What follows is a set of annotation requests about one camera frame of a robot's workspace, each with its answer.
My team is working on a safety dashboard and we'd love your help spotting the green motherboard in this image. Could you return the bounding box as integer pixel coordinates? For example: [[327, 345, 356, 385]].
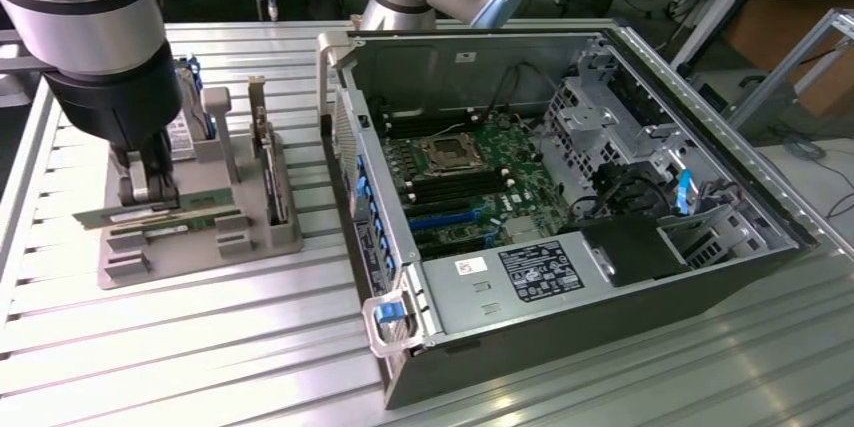
[[378, 110, 583, 264]]

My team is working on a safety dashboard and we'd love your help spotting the CPU socket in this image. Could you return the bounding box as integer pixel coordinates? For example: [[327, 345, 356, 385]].
[[418, 133, 483, 174]]

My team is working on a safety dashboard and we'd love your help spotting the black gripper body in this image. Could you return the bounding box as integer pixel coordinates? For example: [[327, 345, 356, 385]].
[[41, 42, 187, 149]]

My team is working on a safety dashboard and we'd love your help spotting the black tripod pole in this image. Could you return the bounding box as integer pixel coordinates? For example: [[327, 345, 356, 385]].
[[671, 0, 787, 79]]

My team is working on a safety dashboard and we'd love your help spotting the green RAM stick white label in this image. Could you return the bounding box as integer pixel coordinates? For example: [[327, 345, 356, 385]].
[[108, 213, 250, 240]]

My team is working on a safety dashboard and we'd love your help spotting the black equipment box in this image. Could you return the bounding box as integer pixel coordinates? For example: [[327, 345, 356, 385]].
[[690, 69, 803, 149]]

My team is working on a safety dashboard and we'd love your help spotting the aluminium profile frame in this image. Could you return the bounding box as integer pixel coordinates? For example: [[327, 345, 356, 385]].
[[725, 7, 854, 134]]

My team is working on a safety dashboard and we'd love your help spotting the metal disk bay cage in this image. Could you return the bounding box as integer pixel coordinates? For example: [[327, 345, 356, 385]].
[[541, 44, 695, 198]]

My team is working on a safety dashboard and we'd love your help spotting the blue expansion slot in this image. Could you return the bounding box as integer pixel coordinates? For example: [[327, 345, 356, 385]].
[[406, 211, 484, 232]]

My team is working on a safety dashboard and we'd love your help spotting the black expansion slot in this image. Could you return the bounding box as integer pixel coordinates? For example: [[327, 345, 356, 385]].
[[416, 235, 492, 256]]

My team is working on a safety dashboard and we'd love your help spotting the graphics card with metal bracket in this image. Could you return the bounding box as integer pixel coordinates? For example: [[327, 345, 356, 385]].
[[246, 75, 296, 228]]

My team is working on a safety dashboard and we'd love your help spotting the silver chipset heatsink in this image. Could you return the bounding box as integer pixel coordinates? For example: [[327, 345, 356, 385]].
[[500, 218, 543, 244]]

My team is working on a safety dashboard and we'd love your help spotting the black wire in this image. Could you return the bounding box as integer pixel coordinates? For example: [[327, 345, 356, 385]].
[[484, 61, 557, 121]]

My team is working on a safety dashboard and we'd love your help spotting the grey power supply with label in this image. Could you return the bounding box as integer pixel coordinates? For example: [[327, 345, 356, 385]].
[[418, 233, 617, 339]]

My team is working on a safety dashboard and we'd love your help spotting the grey parts rack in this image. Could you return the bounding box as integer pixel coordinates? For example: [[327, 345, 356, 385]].
[[96, 86, 307, 291]]

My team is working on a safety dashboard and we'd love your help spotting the brown cardboard box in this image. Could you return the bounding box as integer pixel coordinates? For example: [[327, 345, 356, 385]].
[[725, 0, 854, 119]]

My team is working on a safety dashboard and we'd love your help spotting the blue case latch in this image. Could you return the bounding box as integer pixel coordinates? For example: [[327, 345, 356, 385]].
[[371, 302, 407, 324]]

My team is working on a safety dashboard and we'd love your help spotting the blue wire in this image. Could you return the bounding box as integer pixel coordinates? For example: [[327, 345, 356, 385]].
[[674, 170, 701, 219]]

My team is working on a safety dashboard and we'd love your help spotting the hard disk with blue rails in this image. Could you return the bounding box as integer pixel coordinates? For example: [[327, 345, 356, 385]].
[[163, 53, 220, 164]]

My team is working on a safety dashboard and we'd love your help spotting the black open PC case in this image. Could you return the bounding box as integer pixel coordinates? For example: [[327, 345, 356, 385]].
[[315, 26, 821, 411]]

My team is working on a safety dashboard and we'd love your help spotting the black RAM slot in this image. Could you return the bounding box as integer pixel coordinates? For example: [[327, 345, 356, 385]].
[[410, 185, 518, 202], [402, 165, 507, 180], [387, 125, 479, 141], [383, 115, 474, 131], [386, 120, 476, 136], [407, 178, 515, 194], [404, 171, 511, 187], [382, 110, 471, 126]]

